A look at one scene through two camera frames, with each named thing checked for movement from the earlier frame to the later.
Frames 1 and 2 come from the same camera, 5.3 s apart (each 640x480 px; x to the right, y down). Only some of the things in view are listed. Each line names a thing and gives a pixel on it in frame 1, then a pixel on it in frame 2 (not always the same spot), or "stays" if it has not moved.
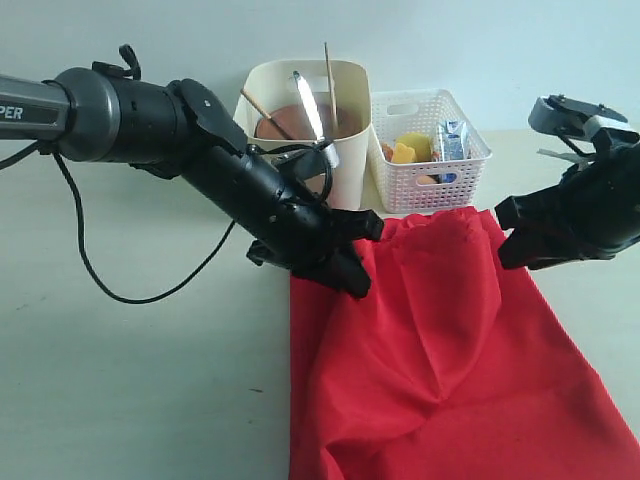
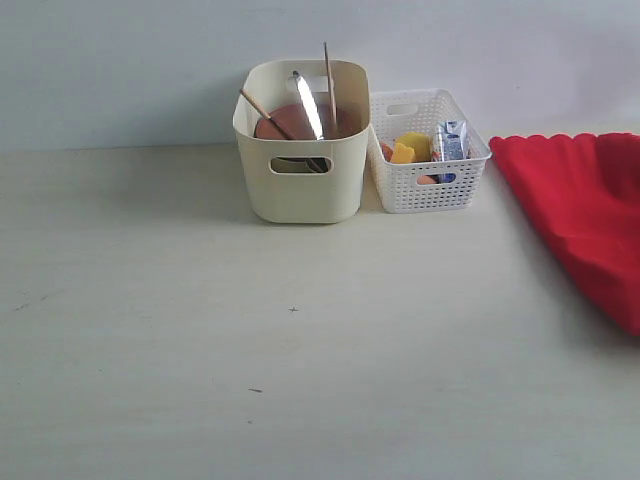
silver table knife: (310, 106) stays
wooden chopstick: (332, 93) stays
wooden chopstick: (266, 115) stays
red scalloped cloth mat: (454, 366) -> (586, 191)
